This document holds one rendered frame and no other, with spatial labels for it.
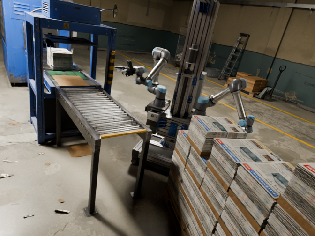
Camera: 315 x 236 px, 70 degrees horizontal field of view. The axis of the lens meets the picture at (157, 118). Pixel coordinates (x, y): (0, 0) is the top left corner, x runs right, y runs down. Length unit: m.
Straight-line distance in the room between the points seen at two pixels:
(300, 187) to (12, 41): 4.97
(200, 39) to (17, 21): 3.59
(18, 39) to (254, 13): 7.65
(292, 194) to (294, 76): 7.59
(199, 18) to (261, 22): 6.90
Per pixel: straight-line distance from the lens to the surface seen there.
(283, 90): 8.76
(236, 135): 1.86
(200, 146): 1.81
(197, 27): 2.64
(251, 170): 1.40
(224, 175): 1.56
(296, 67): 8.64
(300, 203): 1.17
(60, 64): 3.75
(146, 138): 2.11
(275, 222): 1.28
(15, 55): 5.26
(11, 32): 5.19
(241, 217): 1.48
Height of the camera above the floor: 1.74
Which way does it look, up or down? 23 degrees down
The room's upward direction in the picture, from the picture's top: 11 degrees clockwise
